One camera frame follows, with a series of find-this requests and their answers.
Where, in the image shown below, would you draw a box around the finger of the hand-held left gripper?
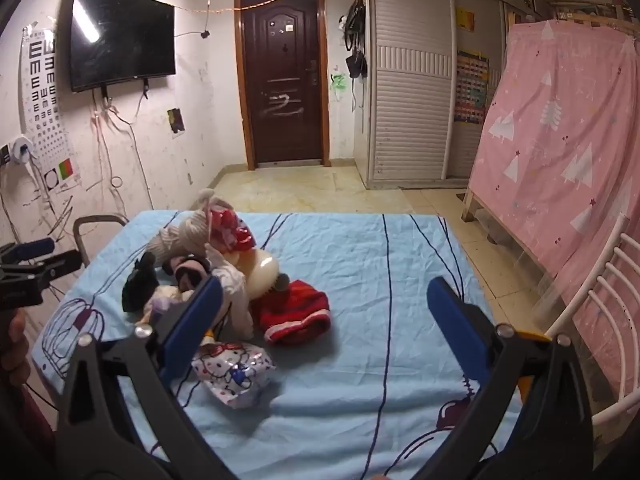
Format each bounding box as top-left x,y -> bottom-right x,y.
0,249 -> 83,287
0,237 -> 57,263

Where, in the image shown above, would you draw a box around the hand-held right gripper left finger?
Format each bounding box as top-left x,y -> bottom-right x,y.
57,276 -> 236,480

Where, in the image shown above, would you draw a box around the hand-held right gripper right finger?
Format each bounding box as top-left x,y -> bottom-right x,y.
415,276 -> 596,480

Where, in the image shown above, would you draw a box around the black pink sock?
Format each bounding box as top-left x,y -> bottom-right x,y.
165,256 -> 213,293

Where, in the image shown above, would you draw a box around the person's left hand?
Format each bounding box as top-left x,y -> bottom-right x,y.
0,307 -> 32,388

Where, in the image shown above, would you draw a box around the cream plush doll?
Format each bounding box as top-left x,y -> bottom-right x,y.
142,260 -> 256,341

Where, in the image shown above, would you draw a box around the beige balloon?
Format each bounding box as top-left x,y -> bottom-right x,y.
225,247 -> 291,303

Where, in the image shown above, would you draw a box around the cream knitted cloth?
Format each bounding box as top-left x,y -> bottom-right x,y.
147,187 -> 236,266

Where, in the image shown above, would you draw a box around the blue bedsheet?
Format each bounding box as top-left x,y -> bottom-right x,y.
32,210 -> 526,480

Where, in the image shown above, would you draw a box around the red snack packet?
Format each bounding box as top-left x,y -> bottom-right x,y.
210,208 -> 256,253

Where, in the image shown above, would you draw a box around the red knit hat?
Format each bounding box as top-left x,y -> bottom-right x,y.
250,280 -> 333,346

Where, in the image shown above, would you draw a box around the eye chart poster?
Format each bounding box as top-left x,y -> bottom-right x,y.
20,27 -> 83,193

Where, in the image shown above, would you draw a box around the pink tree-print curtain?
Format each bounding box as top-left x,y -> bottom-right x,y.
467,19 -> 640,401

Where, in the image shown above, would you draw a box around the colourful grid chart poster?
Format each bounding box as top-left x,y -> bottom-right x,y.
454,49 -> 490,125

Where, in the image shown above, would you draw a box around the white slatted wardrobe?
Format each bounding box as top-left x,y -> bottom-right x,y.
352,0 -> 551,191

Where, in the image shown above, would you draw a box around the brown door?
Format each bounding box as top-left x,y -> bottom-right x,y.
235,0 -> 333,171

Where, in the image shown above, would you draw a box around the black hanging bags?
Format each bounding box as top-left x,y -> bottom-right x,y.
337,0 -> 370,80

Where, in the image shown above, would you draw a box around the grey metal chair frame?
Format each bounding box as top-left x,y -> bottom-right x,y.
72,214 -> 130,267

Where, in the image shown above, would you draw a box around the white wall device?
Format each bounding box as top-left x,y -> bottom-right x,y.
10,135 -> 37,165

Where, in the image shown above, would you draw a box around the black wall television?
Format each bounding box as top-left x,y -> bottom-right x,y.
69,0 -> 177,93

